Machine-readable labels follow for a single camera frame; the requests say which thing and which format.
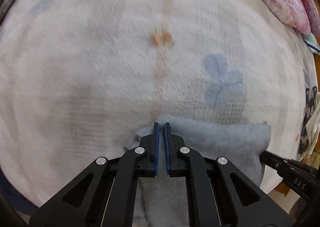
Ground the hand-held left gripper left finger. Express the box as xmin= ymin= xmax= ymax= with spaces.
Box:
xmin=29 ymin=122 xmax=160 ymax=227

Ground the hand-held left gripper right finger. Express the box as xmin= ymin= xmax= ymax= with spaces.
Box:
xmin=164 ymin=122 xmax=292 ymax=227

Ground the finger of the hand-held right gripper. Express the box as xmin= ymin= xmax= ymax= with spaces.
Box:
xmin=260 ymin=151 xmax=288 ymax=176

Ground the gray zip hoodie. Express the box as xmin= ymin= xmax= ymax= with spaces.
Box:
xmin=124 ymin=114 xmax=272 ymax=227

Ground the white folded garment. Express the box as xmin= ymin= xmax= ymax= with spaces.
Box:
xmin=304 ymin=92 xmax=320 ymax=157

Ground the white floral bed sheet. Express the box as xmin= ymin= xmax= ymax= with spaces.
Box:
xmin=0 ymin=0 xmax=318 ymax=209

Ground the teal white striped pillow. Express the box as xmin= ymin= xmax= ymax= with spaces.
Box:
xmin=301 ymin=33 xmax=320 ymax=54

